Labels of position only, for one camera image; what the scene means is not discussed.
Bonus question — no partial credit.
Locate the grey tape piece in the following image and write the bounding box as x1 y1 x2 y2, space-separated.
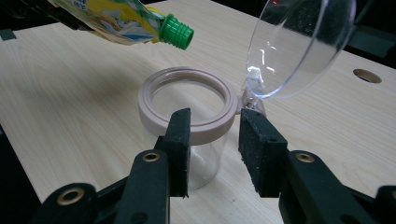
0 28 17 42

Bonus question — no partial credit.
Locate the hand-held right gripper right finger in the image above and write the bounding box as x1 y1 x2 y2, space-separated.
238 107 375 224

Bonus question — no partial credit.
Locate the clear glass cup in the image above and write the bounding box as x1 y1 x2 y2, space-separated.
137 0 358 191

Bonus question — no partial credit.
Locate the yellow spout pouch green cap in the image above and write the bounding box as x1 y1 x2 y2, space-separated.
46 0 194 50

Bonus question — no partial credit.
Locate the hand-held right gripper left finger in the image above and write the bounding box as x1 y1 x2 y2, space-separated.
113 107 191 224

